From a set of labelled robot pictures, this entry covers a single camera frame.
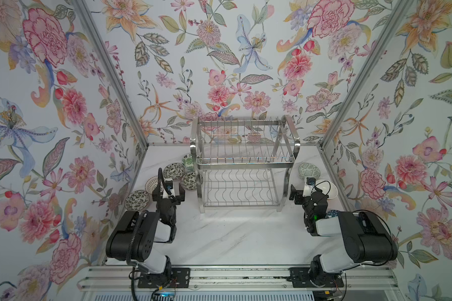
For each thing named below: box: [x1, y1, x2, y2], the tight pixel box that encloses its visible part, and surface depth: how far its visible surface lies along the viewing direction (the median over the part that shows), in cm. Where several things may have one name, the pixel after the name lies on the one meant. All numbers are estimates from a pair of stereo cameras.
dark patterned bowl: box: [124, 190, 151, 212], surface depth 95 cm
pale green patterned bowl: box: [297, 162, 321, 180], surface depth 108 cm
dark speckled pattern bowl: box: [163, 162, 186, 180], surface depth 107 cm
